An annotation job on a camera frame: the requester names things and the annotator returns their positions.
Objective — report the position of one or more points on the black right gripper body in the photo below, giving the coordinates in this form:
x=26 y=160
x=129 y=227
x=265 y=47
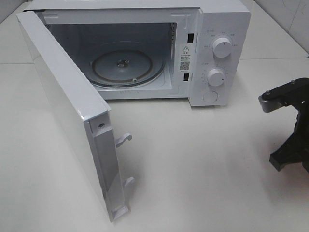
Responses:
x=301 y=129

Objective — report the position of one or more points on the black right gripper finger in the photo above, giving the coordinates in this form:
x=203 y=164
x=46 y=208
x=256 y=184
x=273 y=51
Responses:
x=294 y=150

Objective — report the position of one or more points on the round white door button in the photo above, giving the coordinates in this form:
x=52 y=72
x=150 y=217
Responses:
x=210 y=97

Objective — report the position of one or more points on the white microwave door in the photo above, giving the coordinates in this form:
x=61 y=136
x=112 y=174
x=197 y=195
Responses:
x=82 y=114

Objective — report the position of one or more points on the lower white timer knob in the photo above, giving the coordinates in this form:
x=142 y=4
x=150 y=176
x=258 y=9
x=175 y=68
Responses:
x=215 y=77

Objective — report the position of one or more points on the upper white power knob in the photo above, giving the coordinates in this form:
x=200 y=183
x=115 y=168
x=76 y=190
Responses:
x=222 y=47

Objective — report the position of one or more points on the white microwave oven body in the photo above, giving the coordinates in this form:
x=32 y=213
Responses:
x=81 y=26

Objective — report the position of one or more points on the warning label sticker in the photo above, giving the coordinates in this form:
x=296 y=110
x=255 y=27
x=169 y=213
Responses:
x=185 y=55

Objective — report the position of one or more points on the glass microwave turntable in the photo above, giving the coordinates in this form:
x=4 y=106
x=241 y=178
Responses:
x=125 y=64

